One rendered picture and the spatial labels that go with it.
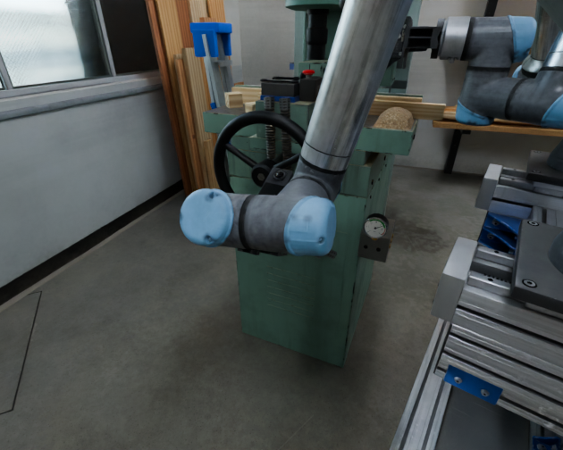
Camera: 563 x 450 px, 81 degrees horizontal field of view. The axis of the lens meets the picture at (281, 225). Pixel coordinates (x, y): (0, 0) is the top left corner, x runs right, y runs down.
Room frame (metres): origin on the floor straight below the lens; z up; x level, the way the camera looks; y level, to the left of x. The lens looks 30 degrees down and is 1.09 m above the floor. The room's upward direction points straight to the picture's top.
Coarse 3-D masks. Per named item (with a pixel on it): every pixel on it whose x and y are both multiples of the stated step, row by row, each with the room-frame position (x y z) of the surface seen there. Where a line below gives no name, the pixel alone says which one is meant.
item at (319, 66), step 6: (312, 60) 1.11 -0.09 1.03; (318, 60) 1.11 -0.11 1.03; (324, 60) 1.11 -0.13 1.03; (300, 66) 1.02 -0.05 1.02; (306, 66) 1.02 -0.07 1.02; (312, 66) 1.01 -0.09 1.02; (318, 66) 1.00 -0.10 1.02; (324, 66) 1.02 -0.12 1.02; (300, 72) 1.02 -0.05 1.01; (318, 72) 1.00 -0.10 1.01
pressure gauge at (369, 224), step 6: (372, 216) 0.76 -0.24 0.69; (378, 216) 0.75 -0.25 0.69; (384, 216) 0.76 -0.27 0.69; (366, 222) 0.76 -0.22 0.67; (372, 222) 0.75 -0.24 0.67; (378, 222) 0.74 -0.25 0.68; (384, 222) 0.74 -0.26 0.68; (366, 228) 0.75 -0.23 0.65; (372, 228) 0.75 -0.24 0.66; (378, 228) 0.74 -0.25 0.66; (384, 228) 0.74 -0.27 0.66; (366, 234) 0.75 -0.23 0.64; (372, 234) 0.75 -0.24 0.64; (378, 234) 0.74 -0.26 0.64; (384, 234) 0.73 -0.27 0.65
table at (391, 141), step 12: (216, 108) 1.08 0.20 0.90; (228, 108) 1.08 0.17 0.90; (240, 108) 1.08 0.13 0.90; (204, 120) 1.02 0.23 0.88; (216, 120) 1.01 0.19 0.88; (228, 120) 0.99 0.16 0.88; (372, 120) 0.91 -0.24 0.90; (216, 132) 1.01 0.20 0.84; (240, 132) 0.97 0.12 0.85; (252, 132) 0.96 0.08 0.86; (372, 132) 0.82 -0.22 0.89; (384, 132) 0.81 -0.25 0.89; (396, 132) 0.80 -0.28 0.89; (408, 132) 0.79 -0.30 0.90; (252, 144) 0.85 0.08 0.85; (264, 144) 0.84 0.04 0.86; (276, 144) 0.82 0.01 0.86; (360, 144) 0.83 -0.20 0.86; (372, 144) 0.82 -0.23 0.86; (384, 144) 0.81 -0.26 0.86; (396, 144) 0.80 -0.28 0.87; (408, 144) 0.79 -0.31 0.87
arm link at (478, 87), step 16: (464, 80) 0.73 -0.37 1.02; (480, 80) 0.69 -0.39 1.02; (496, 80) 0.68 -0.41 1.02; (512, 80) 0.66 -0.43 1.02; (464, 96) 0.71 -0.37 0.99; (480, 96) 0.68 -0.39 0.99; (496, 96) 0.66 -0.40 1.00; (464, 112) 0.70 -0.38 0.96; (480, 112) 0.69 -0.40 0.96; (496, 112) 0.66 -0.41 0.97
